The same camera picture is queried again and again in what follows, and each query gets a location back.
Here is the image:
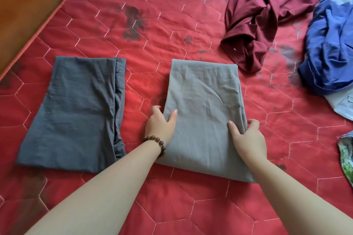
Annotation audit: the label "person's right hand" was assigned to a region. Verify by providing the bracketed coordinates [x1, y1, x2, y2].
[227, 118, 268, 165]

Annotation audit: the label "red quilted mattress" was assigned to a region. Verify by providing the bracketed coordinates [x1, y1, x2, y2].
[0, 0, 353, 235]

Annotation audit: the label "dark blue shirt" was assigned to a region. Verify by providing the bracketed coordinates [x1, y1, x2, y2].
[297, 0, 353, 97]

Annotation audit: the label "dark bead bracelet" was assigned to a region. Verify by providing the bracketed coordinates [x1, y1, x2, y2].
[142, 135, 167, 159]

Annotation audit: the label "light grey trousers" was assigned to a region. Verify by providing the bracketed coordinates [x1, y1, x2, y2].
[154, 59, 256, 184]

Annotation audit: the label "maroon shirt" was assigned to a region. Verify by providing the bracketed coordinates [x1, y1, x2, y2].
[220, 0, 328, 75]

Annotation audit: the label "dark grey trousers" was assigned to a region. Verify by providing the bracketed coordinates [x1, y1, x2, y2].
[15, 55, 128, 174]

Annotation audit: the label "blue denim jeans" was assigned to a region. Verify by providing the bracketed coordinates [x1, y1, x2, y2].
[336, 130, 353, 189]

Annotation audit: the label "person's left hand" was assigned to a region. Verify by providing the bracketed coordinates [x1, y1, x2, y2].
[145, 105, 178, 148]

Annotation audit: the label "person's right forearm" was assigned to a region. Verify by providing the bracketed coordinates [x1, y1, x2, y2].
[245, 158, 353, 235]

